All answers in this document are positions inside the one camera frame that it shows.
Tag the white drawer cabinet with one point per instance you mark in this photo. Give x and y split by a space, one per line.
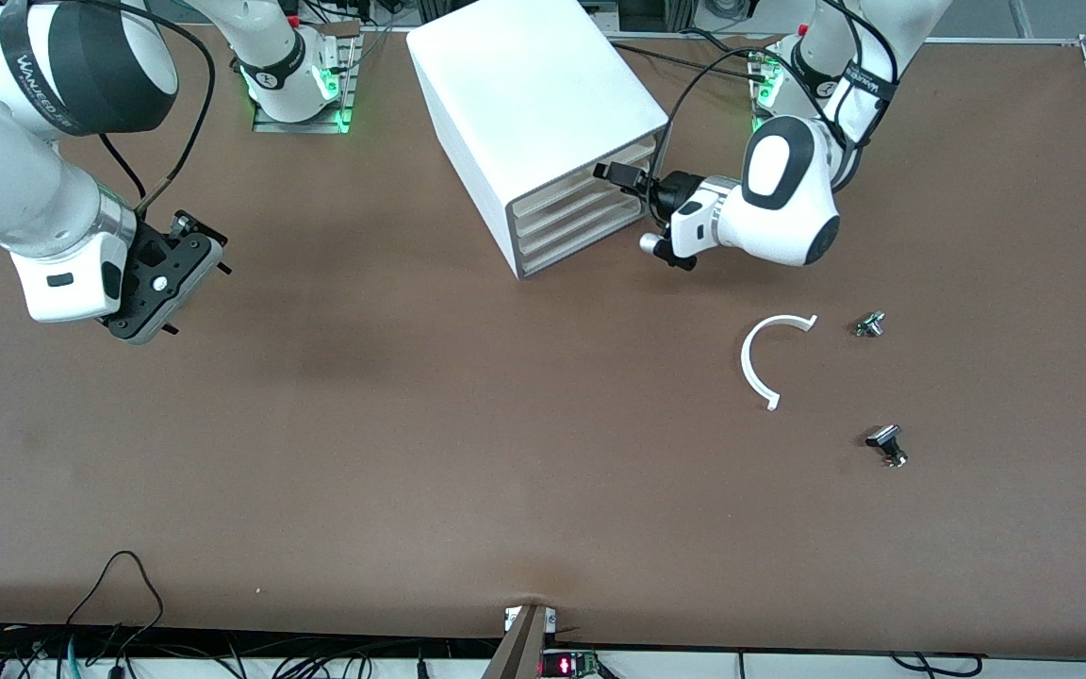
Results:
524 85

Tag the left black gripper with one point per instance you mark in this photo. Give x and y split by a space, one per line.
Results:
673 195

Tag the brown wedge post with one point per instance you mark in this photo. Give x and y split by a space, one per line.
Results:
519 651

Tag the circuit board with red display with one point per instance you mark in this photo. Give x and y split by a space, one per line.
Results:
567 665

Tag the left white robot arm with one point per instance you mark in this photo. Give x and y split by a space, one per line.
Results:
788 207

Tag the white drawer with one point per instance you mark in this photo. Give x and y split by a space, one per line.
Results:
581 209
581 236
581 184

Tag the white semicircular plastic bracket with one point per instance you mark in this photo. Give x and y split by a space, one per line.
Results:
746 363

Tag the chrome metal fitting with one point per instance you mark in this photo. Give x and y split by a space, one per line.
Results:
870 324

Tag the black switch with grey cap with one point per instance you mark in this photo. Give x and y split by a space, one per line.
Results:
882 437

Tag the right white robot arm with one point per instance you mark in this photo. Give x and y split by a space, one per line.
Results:
15 189

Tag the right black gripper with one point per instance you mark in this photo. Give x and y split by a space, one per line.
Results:
151 256

